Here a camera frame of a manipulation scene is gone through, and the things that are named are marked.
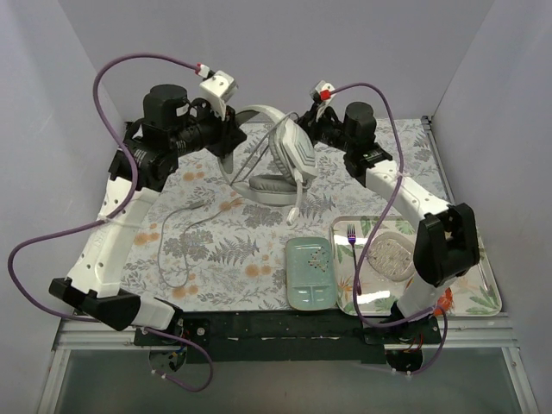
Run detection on grey headphone cable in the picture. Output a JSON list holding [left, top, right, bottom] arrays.
[[157, 112, 301, 290]]

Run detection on white grey headphones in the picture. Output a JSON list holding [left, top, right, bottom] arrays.
[[218, 104, 318, 225]]

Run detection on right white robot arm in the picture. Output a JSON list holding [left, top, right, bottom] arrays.
[[298, 102, 480, 343]]

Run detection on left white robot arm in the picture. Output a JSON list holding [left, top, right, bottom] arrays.
[[48, 80, 246, 345]]

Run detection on purple iridescent fork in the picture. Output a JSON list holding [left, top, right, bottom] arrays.
[[347, 224, 361, 295]]

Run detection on floral patterned table mat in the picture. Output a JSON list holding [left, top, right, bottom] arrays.
[[85, 118, 458, 314]]

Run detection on clear glass oval dish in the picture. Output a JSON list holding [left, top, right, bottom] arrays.
[[367, 232, 415, 283]]

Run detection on floral serving tray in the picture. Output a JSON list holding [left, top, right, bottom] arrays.
[[329, 216, 502, 317]]

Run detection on light green divided plate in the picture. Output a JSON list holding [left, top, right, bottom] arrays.
[[285, 236, 337, 311]]

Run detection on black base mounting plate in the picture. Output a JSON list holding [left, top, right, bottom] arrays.
[[133, 308, 443, 363]]

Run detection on silver spoon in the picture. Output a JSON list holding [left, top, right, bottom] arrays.
[[477, 262, 490, 292]]

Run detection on red small plate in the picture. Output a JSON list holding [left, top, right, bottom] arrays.
[[437, 287, 454, 312]]

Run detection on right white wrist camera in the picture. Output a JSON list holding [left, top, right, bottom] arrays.
[[310, 80, 335, 122]]

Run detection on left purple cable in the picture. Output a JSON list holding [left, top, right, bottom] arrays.
[[7, 53, 215, 392]]

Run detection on purple cable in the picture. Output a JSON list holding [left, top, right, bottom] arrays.
[[7, 53, 215, 392], [331, 81, 448, 377]]

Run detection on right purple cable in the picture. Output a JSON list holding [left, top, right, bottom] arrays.
[[331, 81, 448, 377]]

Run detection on aluminium frame rail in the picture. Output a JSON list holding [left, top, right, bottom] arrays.
[[37, 310, 537, 413]]

